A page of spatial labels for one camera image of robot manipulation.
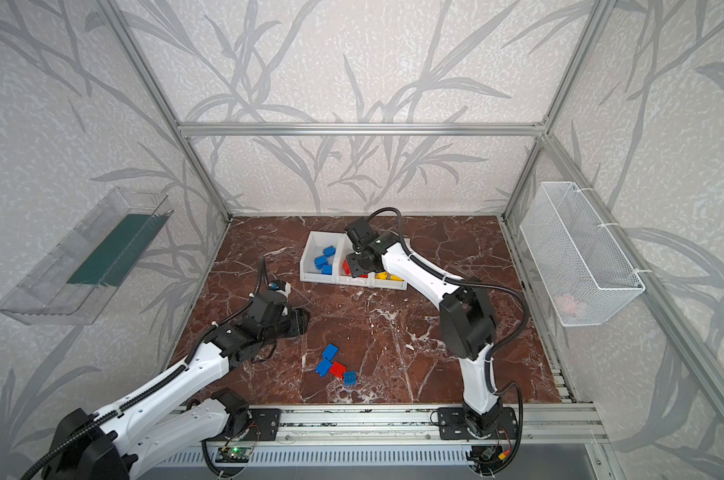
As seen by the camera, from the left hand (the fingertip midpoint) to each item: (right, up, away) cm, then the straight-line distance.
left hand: (308, 308), depth 83 cm
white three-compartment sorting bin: (+5, +9, +15) cm, 17 cm away
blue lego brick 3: (+4, -16, 0) cm, 17 cm away
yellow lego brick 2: (+26, +6, +16) cm, 31 cm away
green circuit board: (-15, -33, -11) cm, 38 cm away
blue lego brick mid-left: (+6, -13, +2) cm, 14 cm away
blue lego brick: (+1, +15, +25) cm, 29 cm away
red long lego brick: (+8, +10, +22) cm, 25 cm away
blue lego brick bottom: (+12, -18, -3) cm, 22 cm away
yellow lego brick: (+21, +7, +16) cm, 27 cm away
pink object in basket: (+66, +4, -11) cm, 67 cm away
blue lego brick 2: (-1, +11, +21) cm, 24 cm away
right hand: (+15, +15, +8) cm, 22 cm away
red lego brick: (+9, -17, -1) cm, 19 cm away
